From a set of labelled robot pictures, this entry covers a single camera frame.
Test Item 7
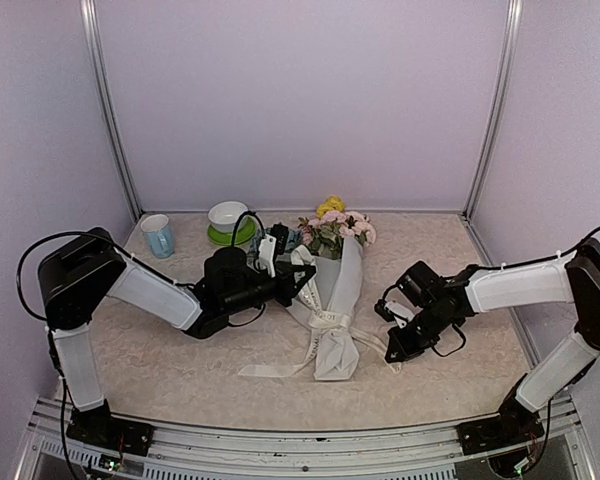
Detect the cream printed ribbon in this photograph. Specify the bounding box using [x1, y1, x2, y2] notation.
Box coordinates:
[237, 247, 404, 379]

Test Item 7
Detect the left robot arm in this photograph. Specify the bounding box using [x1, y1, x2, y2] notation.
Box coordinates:
[38, 225, 316, 456]

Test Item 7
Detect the left aluminium frame post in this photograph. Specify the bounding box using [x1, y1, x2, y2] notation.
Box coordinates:
[80, 0, 144, 223]

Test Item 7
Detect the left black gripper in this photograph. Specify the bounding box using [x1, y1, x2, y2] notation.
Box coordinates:
[223, 260, 316, 315]

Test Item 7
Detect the yellow fake flower stem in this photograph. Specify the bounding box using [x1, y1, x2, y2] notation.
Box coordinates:
[316, 196, 346, 218]

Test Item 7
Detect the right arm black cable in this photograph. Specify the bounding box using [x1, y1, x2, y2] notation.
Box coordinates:
[499, 222, 600, 271]

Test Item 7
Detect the right aluminium frame post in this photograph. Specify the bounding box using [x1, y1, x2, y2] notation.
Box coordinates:
[463, 0, 523, 223]

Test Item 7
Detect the light blue mug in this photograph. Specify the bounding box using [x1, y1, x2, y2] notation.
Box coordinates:
[140, 214, 175, 259]

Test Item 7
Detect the pink fake flower bunch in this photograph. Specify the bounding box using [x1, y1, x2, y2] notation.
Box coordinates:
[298, 210, 377, 260]

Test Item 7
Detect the white ceramic bowl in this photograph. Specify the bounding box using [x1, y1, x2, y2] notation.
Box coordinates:
[208, 201, 248, 233]

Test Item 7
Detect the front aluminium rail base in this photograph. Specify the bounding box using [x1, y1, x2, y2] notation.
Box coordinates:
[14, 394, 600, 480]

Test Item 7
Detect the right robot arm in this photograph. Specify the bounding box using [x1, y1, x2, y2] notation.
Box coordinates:
[374, 236, 600, 454]

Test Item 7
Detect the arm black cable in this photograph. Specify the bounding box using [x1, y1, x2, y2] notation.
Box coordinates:
[15, 210, 269, 324]
[499, 222, 600, 271]

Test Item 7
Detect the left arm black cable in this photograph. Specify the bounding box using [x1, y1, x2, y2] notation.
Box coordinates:
[15, 210, 269, 324]

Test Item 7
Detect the green plate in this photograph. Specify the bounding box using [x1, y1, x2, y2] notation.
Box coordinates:
[207, 217, 258, 246]

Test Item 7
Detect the aluminium frame post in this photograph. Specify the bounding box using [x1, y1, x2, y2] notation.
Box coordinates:
[463, 0, 523, 223]
[80, 0, 144, 223]

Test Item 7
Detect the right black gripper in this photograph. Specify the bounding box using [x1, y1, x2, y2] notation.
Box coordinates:
[386, 301, 454, 362]

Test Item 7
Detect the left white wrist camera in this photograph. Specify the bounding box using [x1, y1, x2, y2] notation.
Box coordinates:
[256, 223, 289, 278]

